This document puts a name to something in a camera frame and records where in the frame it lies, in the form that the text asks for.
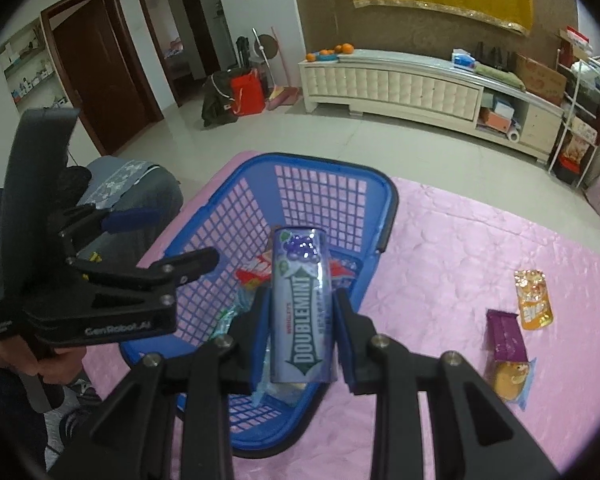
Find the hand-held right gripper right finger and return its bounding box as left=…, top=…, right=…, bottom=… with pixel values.
left=331, top=289, right=563, bottom=480

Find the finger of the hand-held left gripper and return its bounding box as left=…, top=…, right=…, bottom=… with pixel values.
left=66, top=246, right=220, bottom=312
left=57, top=207, right=162, bottom=261

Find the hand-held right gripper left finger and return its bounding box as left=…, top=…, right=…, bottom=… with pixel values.
left=47, top=287, right=272, bottom=480

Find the Doublemint gum packet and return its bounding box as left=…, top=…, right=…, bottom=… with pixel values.
left=269, top=226, right=339, bottom=386

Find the red and silver snack packet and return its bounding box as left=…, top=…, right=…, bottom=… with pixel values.
left=234, top=252, right=359, bottom=292

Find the blue plastic basket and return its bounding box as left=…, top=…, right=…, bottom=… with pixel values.
left=120, top=152, right=400, bottom=459

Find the person's left hand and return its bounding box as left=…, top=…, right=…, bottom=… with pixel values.
left=0, top=341, right=84, bottom=387

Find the grey covered chair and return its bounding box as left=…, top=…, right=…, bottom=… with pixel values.
left=76, top=156, right=184, bottom=262

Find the brown wooden door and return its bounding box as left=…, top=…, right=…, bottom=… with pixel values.
left=41, top=0, right=164, bottom=157

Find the pink tablecloth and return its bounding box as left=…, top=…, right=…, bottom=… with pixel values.
left=82, top=152, right=600, bottom=480

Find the purple snack packet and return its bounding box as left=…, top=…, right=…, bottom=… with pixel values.
left=485, top=309, right=529, bottom=364

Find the yellow cake in clear packet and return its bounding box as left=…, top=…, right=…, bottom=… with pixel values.
left=483, top=357, right=538, bottom=409

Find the red paper bag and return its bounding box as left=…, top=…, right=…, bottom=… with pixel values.
left=229, top=70, right=264, bottom=116

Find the orange jelly pouch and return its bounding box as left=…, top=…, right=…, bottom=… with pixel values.
left=513, top=269, right=555, bottom=332

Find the pink broom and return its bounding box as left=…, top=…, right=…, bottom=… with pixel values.
left=265, top=29, right=297, bottom=109

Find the white mop pole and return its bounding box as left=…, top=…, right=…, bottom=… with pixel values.
left=251, top=27, right=274, bottom=97

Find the white tufted TV cabinet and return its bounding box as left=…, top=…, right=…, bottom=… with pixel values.
left=299, top=48, right=566, bottom=164

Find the orange box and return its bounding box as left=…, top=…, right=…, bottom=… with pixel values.
left=481, top=109, right=513, bottom=132

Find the green cushion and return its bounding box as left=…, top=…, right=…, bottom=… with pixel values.
left=472, top=62, right=524, bottom=92

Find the brown cardboard box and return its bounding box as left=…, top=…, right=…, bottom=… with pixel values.
left=514, top=53, right=568, bottom=107

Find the white metal rack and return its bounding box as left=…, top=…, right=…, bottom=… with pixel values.
left=546, top=29, right=600, bottom=189

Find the white wall shelf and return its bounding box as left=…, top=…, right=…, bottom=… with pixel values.
left=0, top=16, right=74, bottom=112

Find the small brown round wall disc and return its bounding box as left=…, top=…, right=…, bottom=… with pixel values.
left=257, top=33, right=281, bottom=59

